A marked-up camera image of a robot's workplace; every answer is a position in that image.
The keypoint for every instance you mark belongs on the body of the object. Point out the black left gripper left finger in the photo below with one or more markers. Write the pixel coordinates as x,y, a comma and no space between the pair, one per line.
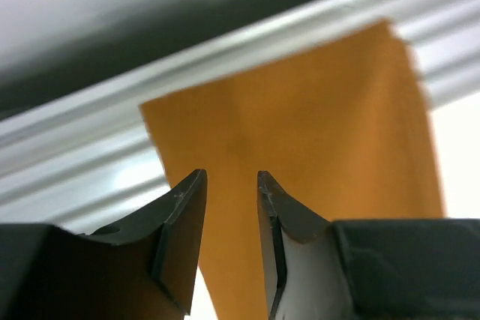
145,264

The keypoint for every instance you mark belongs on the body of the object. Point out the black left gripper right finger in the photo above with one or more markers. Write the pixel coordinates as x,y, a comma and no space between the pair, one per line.
302,269

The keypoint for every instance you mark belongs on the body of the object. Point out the brown trousers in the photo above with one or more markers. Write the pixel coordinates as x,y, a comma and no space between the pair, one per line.
342,127

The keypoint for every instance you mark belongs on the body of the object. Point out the aluminium table frame rail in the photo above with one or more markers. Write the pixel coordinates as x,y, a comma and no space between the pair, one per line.
90,158

